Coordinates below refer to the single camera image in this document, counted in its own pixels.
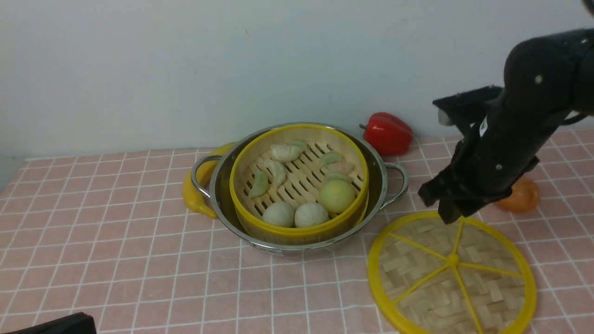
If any orange bread roll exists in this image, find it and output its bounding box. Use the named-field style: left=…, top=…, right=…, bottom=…
left=494, top=177, right=541, bottom=213

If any yellow-rimmed woven steamer lid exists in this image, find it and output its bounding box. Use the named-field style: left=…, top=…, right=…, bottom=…
left=368, top=212, right=537, bottom=334

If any pink dumpling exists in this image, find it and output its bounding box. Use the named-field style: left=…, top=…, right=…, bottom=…
left=327, top=161, right=355, bottom=175

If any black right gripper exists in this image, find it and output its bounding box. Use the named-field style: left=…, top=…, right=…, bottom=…
left=418, top=35, right=581, bottom=225

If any pink checkered tablecloth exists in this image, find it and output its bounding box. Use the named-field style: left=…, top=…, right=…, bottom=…
left=0, top=129, right=593, bottom=334

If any yellow-rimmed bamboo steamer basket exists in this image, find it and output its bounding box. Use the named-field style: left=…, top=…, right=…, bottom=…
left=229, top=123, right=369, bottom=246

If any white dumpling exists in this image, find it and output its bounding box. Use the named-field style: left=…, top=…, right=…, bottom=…
left=270, top=144, right=305, bottom=163
left=264, top=159, right=287, bottom=188

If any yellow-green steamed bun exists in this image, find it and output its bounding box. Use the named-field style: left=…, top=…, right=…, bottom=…
left=319, top=179, right=356, bottom=214

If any white steamed bun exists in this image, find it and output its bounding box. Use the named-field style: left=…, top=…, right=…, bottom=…
left=262, top=201, right=295, bottom=228
left=294, top=203, right=329, bottom=228

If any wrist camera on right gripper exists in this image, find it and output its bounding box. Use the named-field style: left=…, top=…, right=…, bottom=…
left=432, top=85, right=504, bottom=135

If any yellow banana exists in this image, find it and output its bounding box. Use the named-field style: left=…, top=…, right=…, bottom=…
left=182, top=142, right=236, bottom=218

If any red bell pepper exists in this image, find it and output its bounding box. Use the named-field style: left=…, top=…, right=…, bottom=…
left=359, top=112, right=413, bottom=156

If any stainless steel pot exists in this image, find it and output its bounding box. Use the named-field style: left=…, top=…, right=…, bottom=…
left=192, top=122, right=409, bottom=256

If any green dumpling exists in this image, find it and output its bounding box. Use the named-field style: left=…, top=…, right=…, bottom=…
left=318, top=151, right=344, bottom=168
left=248, top=169, right=269, bottom=199
left=325, top=172, right=354, bottom=184

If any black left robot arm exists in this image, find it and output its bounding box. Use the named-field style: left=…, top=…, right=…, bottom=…
left=8, top=312, right=97, bottom=334

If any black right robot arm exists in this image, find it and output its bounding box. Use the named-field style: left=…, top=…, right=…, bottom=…
left=418, top=28, right=594, bottom=224

